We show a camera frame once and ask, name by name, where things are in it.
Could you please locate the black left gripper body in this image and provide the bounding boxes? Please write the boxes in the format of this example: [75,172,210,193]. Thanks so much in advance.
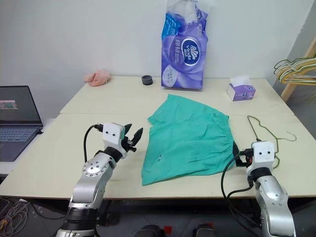
[121,137,138,154]

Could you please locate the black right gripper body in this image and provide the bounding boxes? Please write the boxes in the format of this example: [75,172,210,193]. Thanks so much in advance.
[237,147,254,168]

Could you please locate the olive wire hanger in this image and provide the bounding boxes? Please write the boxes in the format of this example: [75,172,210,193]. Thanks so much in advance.
[247,115,297,170]

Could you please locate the green shorts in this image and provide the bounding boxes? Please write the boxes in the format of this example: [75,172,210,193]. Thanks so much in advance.
[141,93,236,187]

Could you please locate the purple tissue box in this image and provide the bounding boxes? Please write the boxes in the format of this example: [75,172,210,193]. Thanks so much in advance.
[226,76,257,102]

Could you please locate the pink cloth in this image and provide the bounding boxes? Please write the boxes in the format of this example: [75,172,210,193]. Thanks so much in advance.
[83,69,112,87]

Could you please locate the dark rounded shape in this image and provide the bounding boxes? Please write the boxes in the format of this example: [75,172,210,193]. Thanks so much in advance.
[194,223,218,237]
[134,224,164,237]

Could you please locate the pale wooden clothes rack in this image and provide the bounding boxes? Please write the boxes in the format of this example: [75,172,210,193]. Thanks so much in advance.
[280,36,316,103]

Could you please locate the purple tissue multipack bag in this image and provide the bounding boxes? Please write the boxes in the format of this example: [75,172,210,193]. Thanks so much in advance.
[160,0,211,92]

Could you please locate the bundle of hangers on rack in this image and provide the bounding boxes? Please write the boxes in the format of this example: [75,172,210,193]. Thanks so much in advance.
[273,56,316,75]

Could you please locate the dark laptop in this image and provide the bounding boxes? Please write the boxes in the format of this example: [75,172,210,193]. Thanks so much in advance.
[0,85,44,162]

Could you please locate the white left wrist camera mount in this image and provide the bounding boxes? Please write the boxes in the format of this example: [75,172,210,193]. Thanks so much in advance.
[102,122,129,159]

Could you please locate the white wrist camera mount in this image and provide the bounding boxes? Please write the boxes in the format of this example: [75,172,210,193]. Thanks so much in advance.
[245,141,279,174]
[102,122,129,159]

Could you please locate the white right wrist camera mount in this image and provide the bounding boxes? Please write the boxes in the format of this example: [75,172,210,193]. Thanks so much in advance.
[245,141,279,174]

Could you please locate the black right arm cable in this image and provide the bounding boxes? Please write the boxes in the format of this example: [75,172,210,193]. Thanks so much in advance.
[220,152,263,237]

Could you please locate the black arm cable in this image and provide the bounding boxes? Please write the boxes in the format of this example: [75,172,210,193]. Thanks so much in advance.
[220,152,263,237]
[83,123,104,164]

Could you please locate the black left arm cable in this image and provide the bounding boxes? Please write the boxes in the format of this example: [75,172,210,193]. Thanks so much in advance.
[83,123,104,164]

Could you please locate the pale floor cables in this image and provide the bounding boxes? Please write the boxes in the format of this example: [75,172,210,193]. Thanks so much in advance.
[0,197,33,233]

